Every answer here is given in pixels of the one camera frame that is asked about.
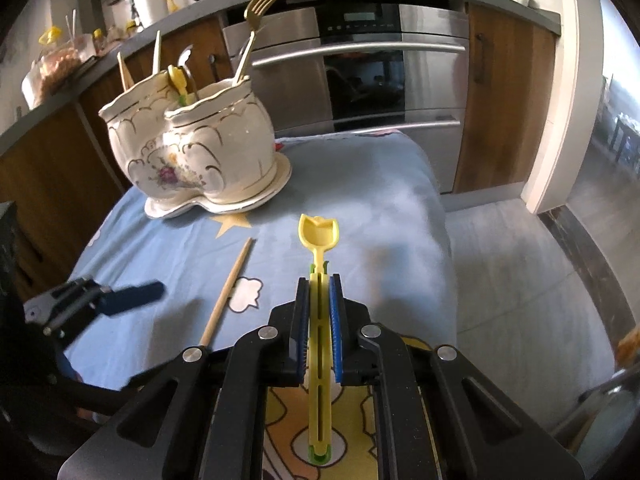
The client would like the white canister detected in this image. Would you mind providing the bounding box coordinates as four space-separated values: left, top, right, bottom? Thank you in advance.
131 0 168 28

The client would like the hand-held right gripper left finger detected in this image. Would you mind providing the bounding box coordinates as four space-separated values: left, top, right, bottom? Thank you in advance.
57 276 313 480

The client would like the silver spoon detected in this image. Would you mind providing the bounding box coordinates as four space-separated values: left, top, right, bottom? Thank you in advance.
175 44 197 98

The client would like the wooden chopstick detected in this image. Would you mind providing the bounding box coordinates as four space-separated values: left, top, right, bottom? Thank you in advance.
116 51 133 90
197 237 255 353

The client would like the metal chair frame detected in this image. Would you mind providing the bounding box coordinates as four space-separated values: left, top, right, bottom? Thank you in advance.
550 367 640 453

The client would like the wooden cabinet front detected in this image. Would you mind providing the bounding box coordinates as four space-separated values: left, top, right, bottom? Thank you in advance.
452 2 557 195
0 12 236 291

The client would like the dark dining table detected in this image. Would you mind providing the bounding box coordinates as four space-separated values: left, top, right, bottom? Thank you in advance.
607 112 640 167

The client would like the white floral ceramic utensil holder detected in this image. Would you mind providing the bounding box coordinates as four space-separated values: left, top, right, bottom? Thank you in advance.
97 71 292 220

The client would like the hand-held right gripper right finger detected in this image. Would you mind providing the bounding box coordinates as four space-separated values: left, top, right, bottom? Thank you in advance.
327 275 583 480

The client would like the stainless steel oven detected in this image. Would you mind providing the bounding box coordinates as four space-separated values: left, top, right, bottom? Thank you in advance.
221 1 472 195

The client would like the gold fork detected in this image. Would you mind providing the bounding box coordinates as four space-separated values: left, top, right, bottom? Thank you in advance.
232 0 296 88

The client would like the blue cartoon printed blanket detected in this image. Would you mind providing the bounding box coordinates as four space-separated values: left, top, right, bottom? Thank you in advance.
62 130 458 480

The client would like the clear food container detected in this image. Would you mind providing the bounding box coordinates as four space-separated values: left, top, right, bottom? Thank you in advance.
22 27 98 108

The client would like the yellow tulip-shaped plastic spoon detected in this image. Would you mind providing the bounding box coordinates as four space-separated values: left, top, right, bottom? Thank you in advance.
298 213 341 466
166 63 190 107

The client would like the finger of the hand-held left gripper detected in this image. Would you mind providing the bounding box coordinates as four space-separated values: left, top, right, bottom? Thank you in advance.
22 277 166 343

